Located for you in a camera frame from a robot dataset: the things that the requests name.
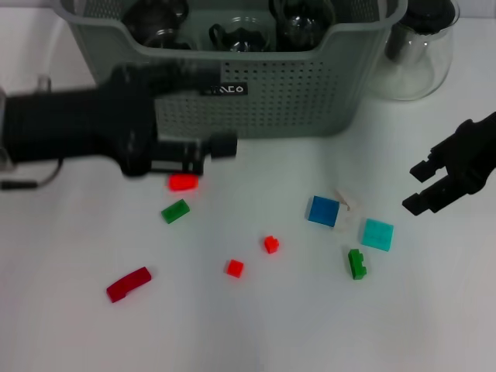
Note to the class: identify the orange wedge toy block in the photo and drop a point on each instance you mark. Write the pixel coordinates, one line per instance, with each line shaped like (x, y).
(182, 184)

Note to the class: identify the small orange cube brick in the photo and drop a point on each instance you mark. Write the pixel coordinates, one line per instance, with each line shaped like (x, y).
(235, 268)

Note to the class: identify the glass carafe with black lid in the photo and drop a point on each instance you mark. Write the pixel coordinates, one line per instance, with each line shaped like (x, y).
(414, 66)

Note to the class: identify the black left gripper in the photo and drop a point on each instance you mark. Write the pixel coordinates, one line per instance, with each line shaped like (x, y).
(77, 124)

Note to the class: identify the teal square toy plate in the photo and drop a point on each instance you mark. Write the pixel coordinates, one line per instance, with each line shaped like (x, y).
(377, 234)

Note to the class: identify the dark red curved brick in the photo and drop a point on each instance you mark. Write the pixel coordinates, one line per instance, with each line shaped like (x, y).
(128, 286)

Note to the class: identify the black round teapot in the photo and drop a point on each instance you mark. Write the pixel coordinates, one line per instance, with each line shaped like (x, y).
(155, 15)

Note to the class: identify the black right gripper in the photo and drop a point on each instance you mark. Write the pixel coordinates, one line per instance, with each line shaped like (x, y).
(474, 155)

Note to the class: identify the green studded toy brick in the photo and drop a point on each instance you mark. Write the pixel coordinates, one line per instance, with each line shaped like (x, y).
(356, 265)

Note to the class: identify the green sloped toy brick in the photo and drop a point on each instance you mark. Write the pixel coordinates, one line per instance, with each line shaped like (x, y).
(175, 211)

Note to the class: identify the grey perforated storage bin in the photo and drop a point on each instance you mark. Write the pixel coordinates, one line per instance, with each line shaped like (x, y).
(290, 97)

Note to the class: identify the small orange notched brick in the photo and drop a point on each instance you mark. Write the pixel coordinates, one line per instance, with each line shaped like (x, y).
(270, 244)

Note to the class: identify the blue square toy plate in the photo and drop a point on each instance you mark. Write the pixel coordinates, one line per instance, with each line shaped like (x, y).
(323, 211)

